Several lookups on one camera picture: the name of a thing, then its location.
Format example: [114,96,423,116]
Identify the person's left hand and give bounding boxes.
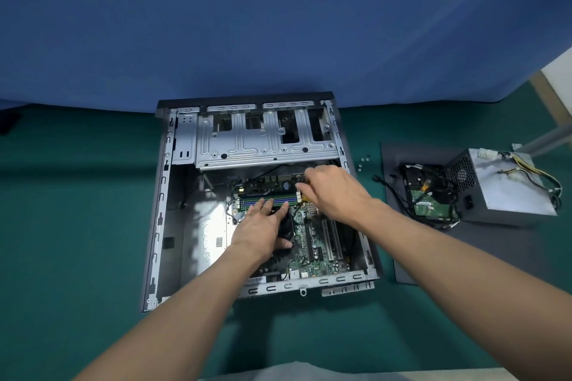
[229,197,296,262]

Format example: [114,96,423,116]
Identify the person's right hand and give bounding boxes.
[294,165,381,232]

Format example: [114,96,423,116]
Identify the black processor cooler fan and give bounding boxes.
[263,211,297,264]

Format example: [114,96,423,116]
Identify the black data cable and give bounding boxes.
[371,174,408,217]

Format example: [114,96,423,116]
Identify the desktop computer case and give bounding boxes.
[141,91,383,314]

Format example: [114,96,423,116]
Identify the green motherboard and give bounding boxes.
[225,165,359,282]

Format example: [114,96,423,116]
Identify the silver metal drive cage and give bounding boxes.
[194,105,340,171]

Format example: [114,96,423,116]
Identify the hard drive with cables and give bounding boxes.
[401,164,460,221]

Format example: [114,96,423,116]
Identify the black side panel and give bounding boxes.
[380,142,572,286]

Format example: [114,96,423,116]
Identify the silver power supply unit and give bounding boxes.
[444,147,560,228]

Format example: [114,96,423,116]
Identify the yellow and black cable bundle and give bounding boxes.
[477,148,564,213]

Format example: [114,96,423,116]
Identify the person's right forearm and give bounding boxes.
[359,199,572,381]

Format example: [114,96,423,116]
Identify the person's left forearm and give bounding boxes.
[73,242,265,381]

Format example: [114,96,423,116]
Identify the person's white shirt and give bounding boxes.
[196,360,403,381]

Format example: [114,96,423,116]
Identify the blue cloth curtain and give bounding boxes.
[0,0,572,115]

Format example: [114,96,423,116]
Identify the green floor mat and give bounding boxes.
[0,80,572,381]

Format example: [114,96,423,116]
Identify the black flat base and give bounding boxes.
[0,110,23,136]

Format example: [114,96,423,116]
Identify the grey metal post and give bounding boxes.
[511,121,572,159]

